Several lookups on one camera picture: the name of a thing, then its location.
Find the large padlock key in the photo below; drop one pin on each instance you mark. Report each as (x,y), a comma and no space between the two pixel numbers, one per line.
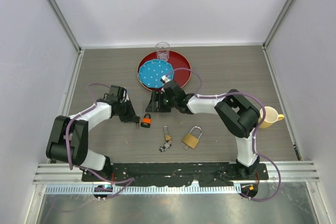
(186,147)

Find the slotted cable duct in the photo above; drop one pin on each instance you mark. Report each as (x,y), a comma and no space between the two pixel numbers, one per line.
(133,190)

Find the red round tray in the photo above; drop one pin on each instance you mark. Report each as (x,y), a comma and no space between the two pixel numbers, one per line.
(176,59)

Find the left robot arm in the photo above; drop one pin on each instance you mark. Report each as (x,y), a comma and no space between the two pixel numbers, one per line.
(68,141)

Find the black white keychain charm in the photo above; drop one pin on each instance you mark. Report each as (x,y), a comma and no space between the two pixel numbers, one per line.
(165,146)

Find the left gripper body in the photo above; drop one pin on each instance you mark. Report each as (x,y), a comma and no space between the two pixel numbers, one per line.
(123,114)

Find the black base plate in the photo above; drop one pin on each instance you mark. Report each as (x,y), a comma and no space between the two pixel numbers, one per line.
(207,174)

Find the blue dotted plate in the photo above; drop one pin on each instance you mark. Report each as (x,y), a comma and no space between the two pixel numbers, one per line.
(151,72)

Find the black padlock keys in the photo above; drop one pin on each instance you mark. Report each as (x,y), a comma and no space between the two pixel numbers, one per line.
(137,123)

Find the large brass padlock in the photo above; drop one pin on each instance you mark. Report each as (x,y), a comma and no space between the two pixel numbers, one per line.
(190,139)

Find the clear plastic cup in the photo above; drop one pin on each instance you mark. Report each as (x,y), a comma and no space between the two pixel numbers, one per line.
(162,51)

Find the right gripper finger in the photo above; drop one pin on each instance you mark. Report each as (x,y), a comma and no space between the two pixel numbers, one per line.
(161,103)
(152,106)

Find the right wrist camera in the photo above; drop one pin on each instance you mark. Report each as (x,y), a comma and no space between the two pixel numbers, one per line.
(164,79)

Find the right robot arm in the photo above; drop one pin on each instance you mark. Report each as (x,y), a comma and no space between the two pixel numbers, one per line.
(238,114)

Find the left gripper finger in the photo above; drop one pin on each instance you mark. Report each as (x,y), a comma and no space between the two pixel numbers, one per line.
(131,114)
(125,119)

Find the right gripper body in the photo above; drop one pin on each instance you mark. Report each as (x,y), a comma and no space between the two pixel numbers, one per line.
(167,103)

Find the orange black padlock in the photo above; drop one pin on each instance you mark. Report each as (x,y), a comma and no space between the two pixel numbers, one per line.
(146,121)

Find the yellow cream mug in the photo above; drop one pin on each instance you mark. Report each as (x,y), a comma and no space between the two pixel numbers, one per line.
(272,116)

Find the small brass padlock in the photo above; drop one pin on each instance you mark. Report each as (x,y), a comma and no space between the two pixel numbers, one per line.
(166,134)

